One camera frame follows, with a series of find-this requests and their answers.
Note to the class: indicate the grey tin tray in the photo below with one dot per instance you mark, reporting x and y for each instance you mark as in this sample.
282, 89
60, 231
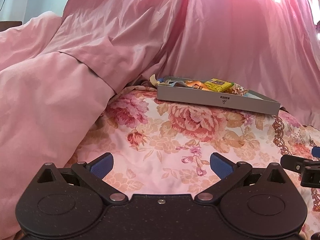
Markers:
212, 100

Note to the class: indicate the floral bedsheet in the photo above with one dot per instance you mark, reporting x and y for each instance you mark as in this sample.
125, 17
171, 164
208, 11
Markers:
187, 135

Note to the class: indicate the yellow snack packet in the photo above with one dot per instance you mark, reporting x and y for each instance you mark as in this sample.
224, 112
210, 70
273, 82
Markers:
220, 85

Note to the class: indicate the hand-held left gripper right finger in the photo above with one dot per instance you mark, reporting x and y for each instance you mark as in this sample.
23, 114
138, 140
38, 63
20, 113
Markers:
221, 166

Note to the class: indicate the blue white snack packet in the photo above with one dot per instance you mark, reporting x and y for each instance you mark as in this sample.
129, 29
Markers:
251, 95

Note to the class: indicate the dark wooden headboard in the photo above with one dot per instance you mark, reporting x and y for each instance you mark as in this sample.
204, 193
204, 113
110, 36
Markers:
10, 26

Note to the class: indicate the orange snack packet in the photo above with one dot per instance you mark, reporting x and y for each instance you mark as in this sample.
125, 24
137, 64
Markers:
196, 84

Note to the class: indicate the pink satin curtain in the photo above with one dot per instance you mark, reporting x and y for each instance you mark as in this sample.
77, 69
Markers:
212, 30

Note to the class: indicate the polka dot cracker packet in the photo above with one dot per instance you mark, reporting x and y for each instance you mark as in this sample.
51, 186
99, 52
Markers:
238, 89

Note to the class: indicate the pink duvet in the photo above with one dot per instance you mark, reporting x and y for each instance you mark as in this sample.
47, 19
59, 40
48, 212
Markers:
37, 105

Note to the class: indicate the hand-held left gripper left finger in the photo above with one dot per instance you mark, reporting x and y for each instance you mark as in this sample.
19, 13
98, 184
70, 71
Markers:
101, 167

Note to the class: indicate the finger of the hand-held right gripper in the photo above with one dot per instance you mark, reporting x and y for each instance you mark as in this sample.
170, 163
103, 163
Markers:
316, 151
292, 162

